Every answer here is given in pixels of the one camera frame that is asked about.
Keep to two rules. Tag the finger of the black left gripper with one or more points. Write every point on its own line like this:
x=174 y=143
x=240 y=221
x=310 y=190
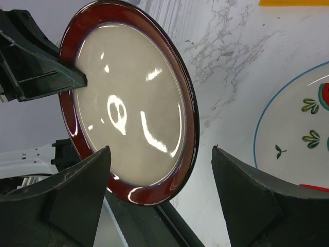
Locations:
x=159 y=225
x=30 y=63

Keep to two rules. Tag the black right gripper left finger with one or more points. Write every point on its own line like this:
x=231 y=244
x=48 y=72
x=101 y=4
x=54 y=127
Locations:
x=62 y=210

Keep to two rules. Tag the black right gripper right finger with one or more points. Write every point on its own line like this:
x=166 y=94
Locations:
x=262 y=210

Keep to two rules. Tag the white watermelon pattern plate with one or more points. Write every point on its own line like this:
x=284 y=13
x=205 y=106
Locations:
x=291 y=136

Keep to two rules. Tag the red rimmed beige plate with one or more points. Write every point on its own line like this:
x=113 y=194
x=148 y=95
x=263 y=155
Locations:
x=139 y=101

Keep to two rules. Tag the orange clip file folder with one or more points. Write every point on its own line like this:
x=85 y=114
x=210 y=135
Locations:
x=290 y=3

